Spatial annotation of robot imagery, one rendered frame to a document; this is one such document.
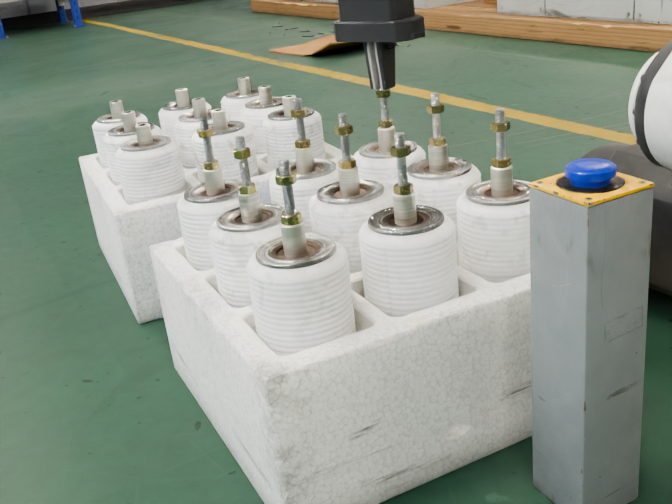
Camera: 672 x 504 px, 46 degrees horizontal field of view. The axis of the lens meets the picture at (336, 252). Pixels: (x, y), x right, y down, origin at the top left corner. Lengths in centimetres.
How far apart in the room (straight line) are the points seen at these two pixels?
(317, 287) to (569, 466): 28
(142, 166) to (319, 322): 55
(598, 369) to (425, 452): 20
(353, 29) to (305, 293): 40
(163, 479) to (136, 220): 43
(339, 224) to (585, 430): 33
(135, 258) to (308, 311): 53
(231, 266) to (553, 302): 33
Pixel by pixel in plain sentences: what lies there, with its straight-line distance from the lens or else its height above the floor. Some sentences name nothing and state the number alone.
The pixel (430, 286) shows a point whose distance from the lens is 77.
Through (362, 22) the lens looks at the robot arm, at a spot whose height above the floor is 42.
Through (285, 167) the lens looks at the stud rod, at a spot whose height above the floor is 33.
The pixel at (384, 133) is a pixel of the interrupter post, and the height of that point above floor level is 28.
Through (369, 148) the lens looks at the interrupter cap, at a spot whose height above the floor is 25.
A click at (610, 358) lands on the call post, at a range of 71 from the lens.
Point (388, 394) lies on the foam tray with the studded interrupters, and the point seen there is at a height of 12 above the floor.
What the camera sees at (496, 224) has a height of 23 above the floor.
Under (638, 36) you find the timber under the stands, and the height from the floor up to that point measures 5.
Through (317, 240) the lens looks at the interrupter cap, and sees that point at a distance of 76.
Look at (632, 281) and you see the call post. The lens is 70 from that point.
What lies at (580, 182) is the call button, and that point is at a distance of 67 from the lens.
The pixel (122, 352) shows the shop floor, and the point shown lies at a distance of 118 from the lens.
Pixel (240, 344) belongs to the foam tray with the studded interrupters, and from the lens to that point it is 75.
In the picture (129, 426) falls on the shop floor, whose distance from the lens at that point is 101.
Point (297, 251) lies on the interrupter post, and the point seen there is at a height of 26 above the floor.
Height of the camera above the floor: 53
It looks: 23 degrees down
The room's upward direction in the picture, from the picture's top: 7 degrees counter-clockwise
